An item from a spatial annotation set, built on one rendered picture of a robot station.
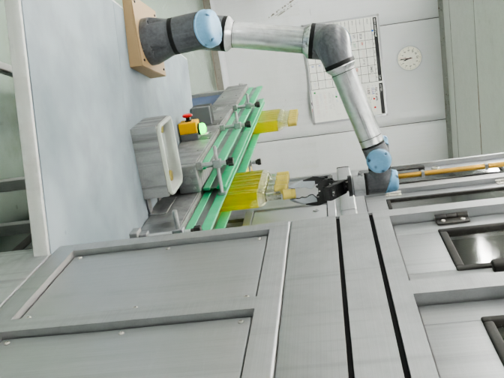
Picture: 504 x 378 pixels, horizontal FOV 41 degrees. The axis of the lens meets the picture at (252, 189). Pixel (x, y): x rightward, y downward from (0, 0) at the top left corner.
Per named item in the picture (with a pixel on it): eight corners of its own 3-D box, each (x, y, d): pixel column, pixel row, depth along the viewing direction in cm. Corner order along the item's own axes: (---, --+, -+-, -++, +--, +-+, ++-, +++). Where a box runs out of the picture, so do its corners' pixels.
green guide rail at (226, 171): (202, 190, 226) (226, 188, 225) (202, 187, 225) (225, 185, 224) (250, 101, 392) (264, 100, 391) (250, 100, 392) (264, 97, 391)
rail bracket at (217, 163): (201, 198, 222) (238, 193, 220) (192, 149, 217) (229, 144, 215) (202, 195, 224) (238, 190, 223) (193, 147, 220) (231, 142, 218)
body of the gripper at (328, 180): (317, 197, 232) (352, 193, 231) (317, 202, 224) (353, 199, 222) (315, 175, 231) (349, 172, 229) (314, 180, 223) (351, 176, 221)
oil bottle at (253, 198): (205, 214, 228) (267, 207, 225) (202, 198, 226) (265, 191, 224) (208, 208, 233) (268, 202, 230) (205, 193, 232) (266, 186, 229)
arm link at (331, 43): (340, 16, 197) (401, 166, 204) (341, 17, 208) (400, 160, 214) (304, 32, 200) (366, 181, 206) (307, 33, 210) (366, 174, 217)
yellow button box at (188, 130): (180, 142, 259) (198, 139, 258) (176, 123, 257) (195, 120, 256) (183, 137, 266) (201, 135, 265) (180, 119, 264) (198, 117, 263)
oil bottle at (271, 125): (242, 136, 342) (297, 128, 338) (241, 125, 340) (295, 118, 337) (244, 133, 347) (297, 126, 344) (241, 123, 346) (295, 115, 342)
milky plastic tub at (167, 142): (145, 199, 204) (173, 196, 202) (130, 128, 197) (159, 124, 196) (158, 183, 220) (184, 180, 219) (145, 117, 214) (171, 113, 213)
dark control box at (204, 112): (192, 127, 285) (211, 124, 284) (189, 109, 283) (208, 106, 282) (196, 123, 293) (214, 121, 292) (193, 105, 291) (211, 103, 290)
